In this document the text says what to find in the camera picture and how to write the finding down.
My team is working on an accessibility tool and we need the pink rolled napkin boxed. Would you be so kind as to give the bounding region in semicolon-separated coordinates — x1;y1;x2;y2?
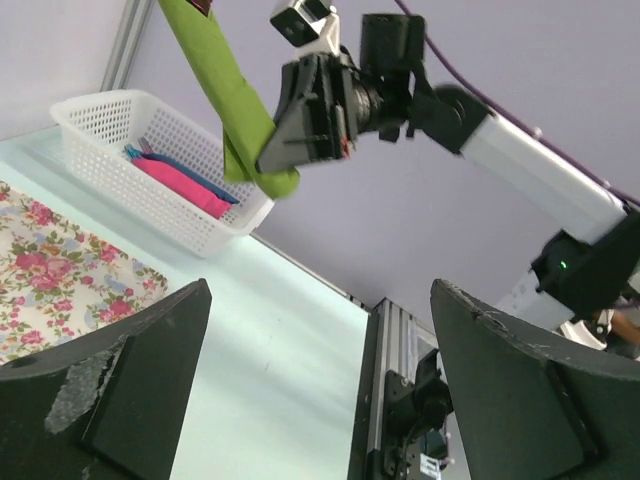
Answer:
131;158;232;219

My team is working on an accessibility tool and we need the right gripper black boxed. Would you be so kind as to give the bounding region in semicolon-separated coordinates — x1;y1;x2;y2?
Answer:
256;49;412;174

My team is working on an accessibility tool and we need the floral tray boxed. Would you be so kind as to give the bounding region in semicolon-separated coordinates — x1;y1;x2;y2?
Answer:
1;183;168;363

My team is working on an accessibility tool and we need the green paper napkin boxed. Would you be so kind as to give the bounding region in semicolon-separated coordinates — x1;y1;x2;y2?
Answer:
159;0;300;200

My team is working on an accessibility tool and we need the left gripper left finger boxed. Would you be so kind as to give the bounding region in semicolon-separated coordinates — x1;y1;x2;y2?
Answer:
1;279;212;479

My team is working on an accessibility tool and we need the aluminium rail frame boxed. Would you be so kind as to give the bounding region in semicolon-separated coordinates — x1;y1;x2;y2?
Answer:
347;298;453;479

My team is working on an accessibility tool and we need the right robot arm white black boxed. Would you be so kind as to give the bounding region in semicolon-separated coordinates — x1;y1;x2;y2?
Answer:
256;1;639;329

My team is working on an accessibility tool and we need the right corner aluminium post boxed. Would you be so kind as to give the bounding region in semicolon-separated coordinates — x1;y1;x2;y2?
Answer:
100;0;154;91

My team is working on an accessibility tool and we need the white plastic basket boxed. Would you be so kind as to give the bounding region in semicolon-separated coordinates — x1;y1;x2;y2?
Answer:
50;90;274;258

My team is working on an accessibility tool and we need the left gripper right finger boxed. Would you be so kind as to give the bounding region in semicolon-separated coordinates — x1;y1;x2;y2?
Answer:
431;279;639;479

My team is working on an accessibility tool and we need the person forearm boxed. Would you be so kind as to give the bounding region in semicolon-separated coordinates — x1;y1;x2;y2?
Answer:
611;310;640;345

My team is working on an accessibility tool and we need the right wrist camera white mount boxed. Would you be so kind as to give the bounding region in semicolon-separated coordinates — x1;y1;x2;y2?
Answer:
270;0;340;60

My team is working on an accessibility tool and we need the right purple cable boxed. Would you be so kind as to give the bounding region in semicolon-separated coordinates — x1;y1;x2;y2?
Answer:
392;0;640;207

